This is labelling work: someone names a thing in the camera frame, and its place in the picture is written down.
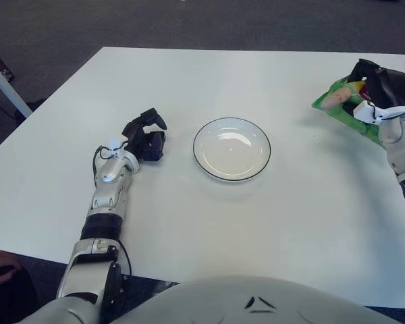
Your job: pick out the dark box on floor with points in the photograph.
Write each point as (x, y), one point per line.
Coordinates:
(1, 65)

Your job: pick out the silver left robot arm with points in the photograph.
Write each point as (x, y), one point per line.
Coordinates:
(109, 192)

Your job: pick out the green potato chips bag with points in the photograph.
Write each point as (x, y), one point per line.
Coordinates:
(364, 125)

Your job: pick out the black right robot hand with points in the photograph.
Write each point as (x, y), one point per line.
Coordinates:
(395, 89)

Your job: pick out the bare person hand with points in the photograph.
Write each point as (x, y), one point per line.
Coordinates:
(0, 261)

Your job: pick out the white table leg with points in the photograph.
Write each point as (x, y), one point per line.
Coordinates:
(8, 87)

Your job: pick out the white plate black rim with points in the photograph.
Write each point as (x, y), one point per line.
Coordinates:
(231, 152)

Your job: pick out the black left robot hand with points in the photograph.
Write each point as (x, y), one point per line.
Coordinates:
(145, 141)

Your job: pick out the grey robot torso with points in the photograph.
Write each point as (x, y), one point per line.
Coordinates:
(222, 303)

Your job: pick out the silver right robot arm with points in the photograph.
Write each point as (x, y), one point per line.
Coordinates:
(403, 145)

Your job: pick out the dark clothed person leg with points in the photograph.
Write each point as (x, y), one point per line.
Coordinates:
(13, 300)

